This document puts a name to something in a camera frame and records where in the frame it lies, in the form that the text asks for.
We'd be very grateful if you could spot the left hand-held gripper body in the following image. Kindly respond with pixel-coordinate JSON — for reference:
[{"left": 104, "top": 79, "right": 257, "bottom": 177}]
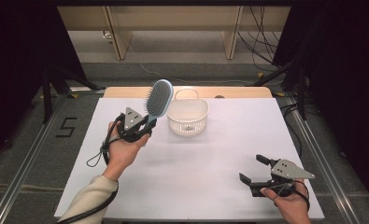
[{"left": 116, "top": 106, "right": 149, "bottom": 144}]

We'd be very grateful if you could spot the wooden table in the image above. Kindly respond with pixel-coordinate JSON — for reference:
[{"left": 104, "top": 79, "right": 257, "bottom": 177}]
[{"left": 103, "top": 86, "right": 274, "bottom": 99}]

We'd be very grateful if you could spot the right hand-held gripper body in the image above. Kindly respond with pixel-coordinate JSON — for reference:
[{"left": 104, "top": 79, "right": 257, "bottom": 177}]
[{"left": 249, "top": 158, "right": 317, "bottom": 198}]

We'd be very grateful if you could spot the person's right hand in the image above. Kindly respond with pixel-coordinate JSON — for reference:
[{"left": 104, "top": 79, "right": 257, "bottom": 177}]
[{"left": 260, "top": 179, "right": 312, "bottom": 224}]

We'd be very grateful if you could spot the aluminium floor rail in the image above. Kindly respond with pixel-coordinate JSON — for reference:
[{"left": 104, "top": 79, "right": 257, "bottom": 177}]
[
  {"left": 0, "top": 92, "right": 68, "bottom": 224},
  {"left": 284, "top": 96, "right": 361, "bottom": 224}
]

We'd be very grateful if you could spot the white plastic basket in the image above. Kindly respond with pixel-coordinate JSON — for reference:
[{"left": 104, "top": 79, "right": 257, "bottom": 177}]
[{"left": 166, "top": 88, "right": 210, "bottom": 137}]

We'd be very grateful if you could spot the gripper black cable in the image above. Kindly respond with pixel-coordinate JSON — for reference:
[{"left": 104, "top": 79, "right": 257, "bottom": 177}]
[
  {"left": 273, "top": 180, "right": 311, "bottom": 211},
  {"left": 55, "top": 113, "right": 126, "bottom": 224}
]

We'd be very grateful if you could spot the white table sheet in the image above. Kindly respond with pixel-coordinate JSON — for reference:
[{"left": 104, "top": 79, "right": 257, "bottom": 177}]
[{"left": 54, "top": 97, "right": 325, "bottom": 220}]

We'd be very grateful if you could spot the black metal stand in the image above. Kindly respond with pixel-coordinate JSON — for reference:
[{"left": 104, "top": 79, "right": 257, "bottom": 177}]
[
  {"left": 41, "top": 65, "right": 106, "bottom": 125},
  {"left": 252, "top": 60, "right": 308, "bottom": 121}
]

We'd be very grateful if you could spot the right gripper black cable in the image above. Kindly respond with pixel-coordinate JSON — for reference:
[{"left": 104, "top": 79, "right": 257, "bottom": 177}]
[{"left": 273, "top": 180, "right": 311, "bottom": 211}]

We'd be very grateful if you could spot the beige wooden desk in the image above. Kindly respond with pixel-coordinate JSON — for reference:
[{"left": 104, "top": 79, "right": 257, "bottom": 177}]
[{"left": 57, "top": 5, "right": 291, "bottom": 61}]

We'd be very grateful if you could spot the blue hairbrush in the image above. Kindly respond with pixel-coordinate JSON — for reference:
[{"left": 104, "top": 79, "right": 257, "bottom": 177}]
[{"left": 143, "top": 78, "right": 175, "bottom": 125}]

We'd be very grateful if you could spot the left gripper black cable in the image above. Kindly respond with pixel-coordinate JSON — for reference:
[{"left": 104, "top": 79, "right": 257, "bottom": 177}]
[{"left": 55, "top": 113, "right": 126, "bottom": 224}]

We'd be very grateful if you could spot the person's left hand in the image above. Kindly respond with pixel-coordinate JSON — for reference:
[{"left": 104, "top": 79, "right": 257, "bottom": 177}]
[{"left": 102, "top": 120, "right": 151, "bottom": 182}]

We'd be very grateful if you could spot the bundle of black cables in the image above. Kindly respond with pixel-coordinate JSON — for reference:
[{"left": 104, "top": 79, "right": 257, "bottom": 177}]
[{"left": 237, "top": 5, "right": 282, "bottom": 72}]

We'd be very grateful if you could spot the black curtain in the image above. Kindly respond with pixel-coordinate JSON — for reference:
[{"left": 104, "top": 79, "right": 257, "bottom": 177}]
[
  {"left": 271, "top": 0, "right": 369, "bottom": 213},
  {"left": 0, "top": 0, "right": 87, "bottom": 162}
]

